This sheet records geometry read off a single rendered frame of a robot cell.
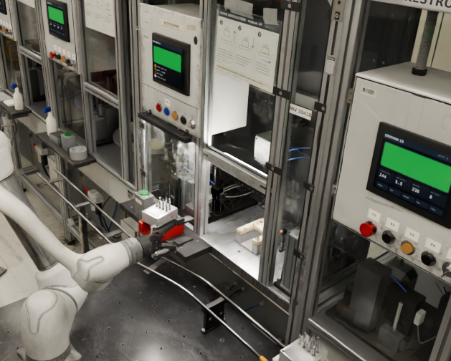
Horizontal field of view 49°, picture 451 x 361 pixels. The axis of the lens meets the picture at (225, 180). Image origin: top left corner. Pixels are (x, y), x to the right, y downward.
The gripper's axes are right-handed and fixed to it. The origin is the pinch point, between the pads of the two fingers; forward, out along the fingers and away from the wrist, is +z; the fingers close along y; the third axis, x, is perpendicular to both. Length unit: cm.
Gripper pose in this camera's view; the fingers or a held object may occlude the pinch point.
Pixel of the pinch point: (185, 229)
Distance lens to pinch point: 185.8
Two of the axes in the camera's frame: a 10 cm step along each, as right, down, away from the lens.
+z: 7.7, -2.6, 5.8
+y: 0.5, -8.9, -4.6
